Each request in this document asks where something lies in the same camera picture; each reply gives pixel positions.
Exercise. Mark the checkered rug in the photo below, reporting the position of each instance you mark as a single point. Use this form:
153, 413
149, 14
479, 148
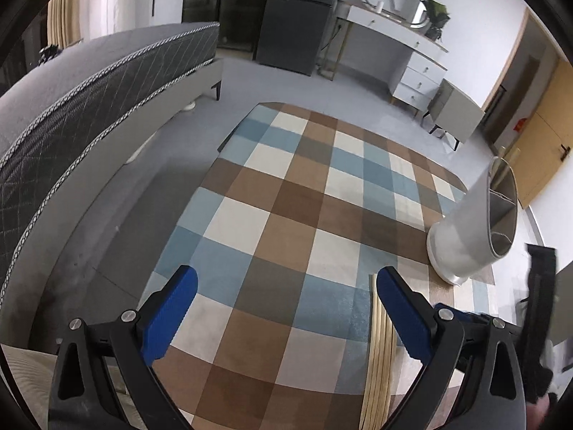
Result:
291, 215

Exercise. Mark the red door sticker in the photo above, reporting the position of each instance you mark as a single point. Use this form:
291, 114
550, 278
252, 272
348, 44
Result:
519, 124

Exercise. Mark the wooden door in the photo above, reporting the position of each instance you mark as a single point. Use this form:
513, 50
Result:
544, 152

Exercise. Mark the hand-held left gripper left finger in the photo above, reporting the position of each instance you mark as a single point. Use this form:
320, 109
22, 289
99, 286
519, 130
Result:
172, 311

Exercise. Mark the pile of bamboo chopsticks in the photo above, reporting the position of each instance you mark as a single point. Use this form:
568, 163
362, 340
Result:
380, 367

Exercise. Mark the oval mirror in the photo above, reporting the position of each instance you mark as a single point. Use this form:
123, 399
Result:
416, 11

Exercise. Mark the beige fabric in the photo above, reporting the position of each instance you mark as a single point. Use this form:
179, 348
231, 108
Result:
27, 376

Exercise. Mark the dark grey fridge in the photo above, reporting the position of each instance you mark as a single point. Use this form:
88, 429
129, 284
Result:
293, 31

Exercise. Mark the grey nightstand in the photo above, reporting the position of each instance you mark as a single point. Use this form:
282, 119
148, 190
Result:
459, 114

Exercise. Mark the grey box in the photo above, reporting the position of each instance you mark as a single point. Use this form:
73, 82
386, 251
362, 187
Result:
565, 304

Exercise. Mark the person's right hand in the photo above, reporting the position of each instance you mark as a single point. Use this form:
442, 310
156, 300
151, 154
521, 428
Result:
538, 413

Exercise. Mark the grey quilted bed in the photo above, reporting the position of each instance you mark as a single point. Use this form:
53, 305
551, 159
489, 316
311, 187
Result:
67, 94

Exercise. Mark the potted green plant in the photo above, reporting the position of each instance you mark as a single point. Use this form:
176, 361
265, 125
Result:
436, 13

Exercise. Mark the dark glass cabinet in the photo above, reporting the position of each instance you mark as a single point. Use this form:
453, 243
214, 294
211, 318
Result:
224, 4

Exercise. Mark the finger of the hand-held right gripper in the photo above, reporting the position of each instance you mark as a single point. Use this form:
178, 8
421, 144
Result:
474, 316
540, 304

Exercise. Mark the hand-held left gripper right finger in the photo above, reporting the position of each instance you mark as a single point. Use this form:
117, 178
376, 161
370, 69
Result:
403, 318

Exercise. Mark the beige curtain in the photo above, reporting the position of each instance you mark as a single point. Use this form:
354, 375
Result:
67, 13

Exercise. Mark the white desk with drawers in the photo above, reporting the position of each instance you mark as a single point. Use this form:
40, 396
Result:
416, 69

